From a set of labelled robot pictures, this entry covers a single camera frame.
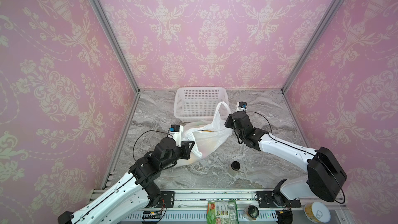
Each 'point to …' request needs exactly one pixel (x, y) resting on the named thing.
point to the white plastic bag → (208, 137)
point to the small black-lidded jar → (236, 165)
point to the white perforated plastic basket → (199, 104)
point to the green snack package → (222, 212)
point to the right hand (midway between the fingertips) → (229, 114)
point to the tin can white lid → (317, 212)
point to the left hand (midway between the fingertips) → (196, 145)
